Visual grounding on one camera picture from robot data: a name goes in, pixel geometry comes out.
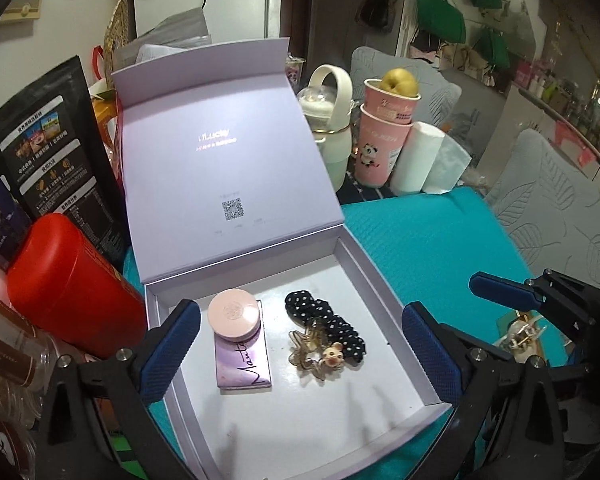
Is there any white refrigerator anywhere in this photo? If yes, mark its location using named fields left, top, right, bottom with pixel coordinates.
left=132, top=0, right=286, bottom=43

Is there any small purple box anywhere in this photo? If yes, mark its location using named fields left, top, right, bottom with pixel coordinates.
left=214, top=299, right=272, bottom=392

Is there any amber hair claw mouse charm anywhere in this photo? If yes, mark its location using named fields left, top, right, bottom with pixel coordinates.
left=286, top=325, right=348, bottom=387

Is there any grey leaf cushion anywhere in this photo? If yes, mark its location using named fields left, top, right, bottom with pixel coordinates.
left=485, top=127, right=600, bottom=306

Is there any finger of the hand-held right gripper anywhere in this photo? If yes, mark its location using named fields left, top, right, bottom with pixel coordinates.
left=468, top=271, right=549, bottom=317

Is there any black polka-dot hair clip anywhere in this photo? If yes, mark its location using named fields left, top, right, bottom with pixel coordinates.
left=285, top=290, right=368, bottom=367

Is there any brown door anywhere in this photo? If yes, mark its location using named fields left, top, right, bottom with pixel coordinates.
left=284, top=0, right=315, bottom=56

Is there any grey pouch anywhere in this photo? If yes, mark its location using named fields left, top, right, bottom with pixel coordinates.
left=132, top=9, right=213, bottom=53

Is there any row of bottles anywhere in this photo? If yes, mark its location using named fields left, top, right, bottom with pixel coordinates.
left=515, top=55, right=600, bottom=161

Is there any black hanging bag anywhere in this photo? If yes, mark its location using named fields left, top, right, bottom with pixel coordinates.
left=355, top=0, right=398, bottom=31

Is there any red canister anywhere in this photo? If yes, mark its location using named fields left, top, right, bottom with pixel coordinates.
left=6, top=212, right=147, bottom=361

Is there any yellow fruit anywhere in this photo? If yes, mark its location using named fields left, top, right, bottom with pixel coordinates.
left=382, top=67, right=422, bottom=98

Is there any cream bottle with handle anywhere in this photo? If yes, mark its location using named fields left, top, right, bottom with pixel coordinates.
left=296, top=64, right=353, bottom=193

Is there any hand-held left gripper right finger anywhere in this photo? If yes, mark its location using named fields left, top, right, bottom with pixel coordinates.
left=401, top=301, right=571, bottom=480

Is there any pink panda paper cup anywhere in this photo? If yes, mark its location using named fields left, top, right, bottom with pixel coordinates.
left=354, top=104, right=415, bottom=188

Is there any lavender gift box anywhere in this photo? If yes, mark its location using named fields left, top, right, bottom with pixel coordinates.
left=111, top=36, right=461, bottom=480

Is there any white paper towel roll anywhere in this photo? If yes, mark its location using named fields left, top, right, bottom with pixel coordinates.
left=390, top=121, right=473, bottom=196

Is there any clear gold hair claw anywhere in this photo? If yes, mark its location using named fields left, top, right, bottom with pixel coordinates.
left=495, top=310, right=548, bottom=361

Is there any pink round compact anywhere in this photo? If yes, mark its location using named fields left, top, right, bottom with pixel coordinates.
left=207, top=288, right=262, bottom=345

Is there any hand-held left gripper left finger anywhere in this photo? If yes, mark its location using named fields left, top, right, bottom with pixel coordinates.
left=40, top=299, right=202, bottom=480

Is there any black printed pouch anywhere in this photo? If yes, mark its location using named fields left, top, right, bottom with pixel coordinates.
left=0, top=55, right=128, bottom=271

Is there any woven straw fan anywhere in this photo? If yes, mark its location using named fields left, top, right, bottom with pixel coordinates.
left=102, top=0, right=131, bottom=81

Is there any grey leaf-pattern chair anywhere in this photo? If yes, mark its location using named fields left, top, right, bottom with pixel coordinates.
left=350, top=46, right=463, bottom=136

